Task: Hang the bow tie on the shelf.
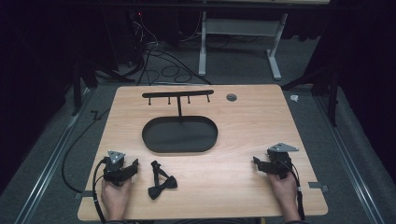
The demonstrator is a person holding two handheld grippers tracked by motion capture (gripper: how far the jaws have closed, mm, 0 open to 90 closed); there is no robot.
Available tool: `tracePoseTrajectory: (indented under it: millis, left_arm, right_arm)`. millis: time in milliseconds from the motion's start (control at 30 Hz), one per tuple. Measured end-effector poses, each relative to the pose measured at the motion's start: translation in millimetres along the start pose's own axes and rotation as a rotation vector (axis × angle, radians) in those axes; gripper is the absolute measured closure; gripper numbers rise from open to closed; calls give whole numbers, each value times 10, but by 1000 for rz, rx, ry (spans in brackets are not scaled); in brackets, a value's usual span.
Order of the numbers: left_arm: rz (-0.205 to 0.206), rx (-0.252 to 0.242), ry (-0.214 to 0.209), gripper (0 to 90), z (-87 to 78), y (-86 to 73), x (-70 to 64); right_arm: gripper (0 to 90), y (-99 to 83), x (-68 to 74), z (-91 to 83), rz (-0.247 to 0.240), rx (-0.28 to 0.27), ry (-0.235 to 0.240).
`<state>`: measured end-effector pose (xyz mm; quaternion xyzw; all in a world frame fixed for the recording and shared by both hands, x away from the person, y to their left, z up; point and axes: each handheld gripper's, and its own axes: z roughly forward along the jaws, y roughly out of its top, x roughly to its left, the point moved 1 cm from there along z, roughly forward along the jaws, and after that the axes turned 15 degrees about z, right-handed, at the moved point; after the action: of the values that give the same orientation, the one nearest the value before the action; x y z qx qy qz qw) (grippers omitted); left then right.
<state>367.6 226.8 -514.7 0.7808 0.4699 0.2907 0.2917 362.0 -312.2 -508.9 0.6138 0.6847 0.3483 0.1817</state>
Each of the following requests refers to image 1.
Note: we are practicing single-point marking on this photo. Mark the black hook rack with tray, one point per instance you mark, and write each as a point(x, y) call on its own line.
point(179, 133)

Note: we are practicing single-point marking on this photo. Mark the small white floor scrap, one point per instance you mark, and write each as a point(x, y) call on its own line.
point(294, 98)

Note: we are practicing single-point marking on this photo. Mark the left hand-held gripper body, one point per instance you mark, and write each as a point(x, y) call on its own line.
point(114, 165)

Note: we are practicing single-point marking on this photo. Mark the black metal stand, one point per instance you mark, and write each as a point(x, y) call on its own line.
point(77, 90)
point(332, 93)

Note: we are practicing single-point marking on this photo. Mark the person's left hand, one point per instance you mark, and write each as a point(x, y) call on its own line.
point(115, 196)

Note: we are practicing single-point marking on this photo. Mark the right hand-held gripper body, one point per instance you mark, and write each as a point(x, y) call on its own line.
point(280, 160)

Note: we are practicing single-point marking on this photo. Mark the black bow tie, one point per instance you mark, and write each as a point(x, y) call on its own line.
point(162, 183)

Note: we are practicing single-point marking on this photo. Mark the white metal desk frame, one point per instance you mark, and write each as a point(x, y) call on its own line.
point(239, 28)

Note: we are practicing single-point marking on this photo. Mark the metal floor rail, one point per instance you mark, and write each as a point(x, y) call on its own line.
point(348, 158)
point(46, 168)

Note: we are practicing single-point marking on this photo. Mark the grey tape strip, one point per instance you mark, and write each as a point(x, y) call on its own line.
point(84, 194)
point(318, 186)

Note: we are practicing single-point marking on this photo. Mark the person's right hand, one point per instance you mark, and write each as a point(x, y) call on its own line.
point(283, 188)

